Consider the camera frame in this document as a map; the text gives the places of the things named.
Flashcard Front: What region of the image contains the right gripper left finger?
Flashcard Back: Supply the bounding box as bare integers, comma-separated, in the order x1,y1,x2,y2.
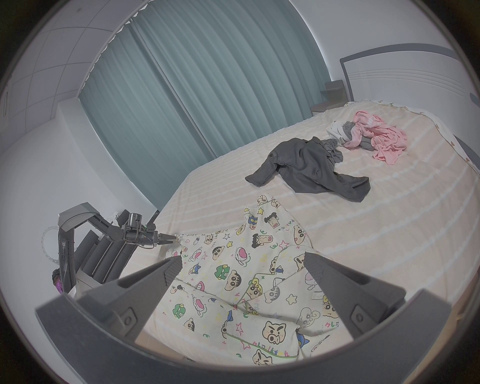
77,256,184,338

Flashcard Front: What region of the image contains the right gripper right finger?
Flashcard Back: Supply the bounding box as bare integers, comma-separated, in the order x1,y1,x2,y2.
304,251,408,339

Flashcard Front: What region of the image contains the white printed pyjama top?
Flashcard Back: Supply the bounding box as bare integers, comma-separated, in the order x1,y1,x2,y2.
154,194,340,366

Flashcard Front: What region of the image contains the pile of clothes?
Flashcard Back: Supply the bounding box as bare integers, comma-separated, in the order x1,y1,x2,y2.
326,110,408,166

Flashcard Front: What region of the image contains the bed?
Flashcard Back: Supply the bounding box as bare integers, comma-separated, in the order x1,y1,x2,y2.
135,43,480,376

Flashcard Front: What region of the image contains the black T-shirt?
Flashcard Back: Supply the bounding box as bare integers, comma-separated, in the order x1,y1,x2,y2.
245,137,371,203

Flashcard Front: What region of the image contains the blue-green curtain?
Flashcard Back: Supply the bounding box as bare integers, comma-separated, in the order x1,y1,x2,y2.
77,0,331,214

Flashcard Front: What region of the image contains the grey bedside table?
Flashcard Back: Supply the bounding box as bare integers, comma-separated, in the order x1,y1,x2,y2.
310,79,355,115

